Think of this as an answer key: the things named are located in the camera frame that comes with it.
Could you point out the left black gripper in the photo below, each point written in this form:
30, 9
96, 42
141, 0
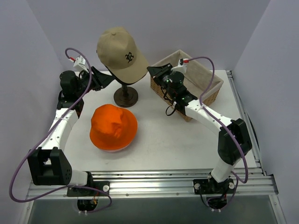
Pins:
95, 78

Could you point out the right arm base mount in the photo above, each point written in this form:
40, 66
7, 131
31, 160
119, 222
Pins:
214, 195

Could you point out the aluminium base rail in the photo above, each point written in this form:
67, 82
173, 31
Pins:
175, 183

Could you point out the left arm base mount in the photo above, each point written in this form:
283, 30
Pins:
88, 196

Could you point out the pink bucket hat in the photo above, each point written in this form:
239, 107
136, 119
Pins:
116, 150

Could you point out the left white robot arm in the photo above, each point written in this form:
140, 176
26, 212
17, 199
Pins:
48, 164

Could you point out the orange bucket hat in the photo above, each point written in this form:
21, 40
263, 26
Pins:
112, 128

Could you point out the beige embroidered cap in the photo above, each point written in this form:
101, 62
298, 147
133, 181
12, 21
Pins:
118, 51

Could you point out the wicker basket with liner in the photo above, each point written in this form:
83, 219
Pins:
197, 82

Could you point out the black embroidered cap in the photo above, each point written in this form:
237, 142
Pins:
118, 80

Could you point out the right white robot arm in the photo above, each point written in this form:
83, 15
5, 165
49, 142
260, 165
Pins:
233, 136

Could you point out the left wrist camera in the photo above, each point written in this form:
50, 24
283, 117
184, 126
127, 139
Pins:
79, 64

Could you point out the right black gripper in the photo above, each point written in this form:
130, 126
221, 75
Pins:
161, 73

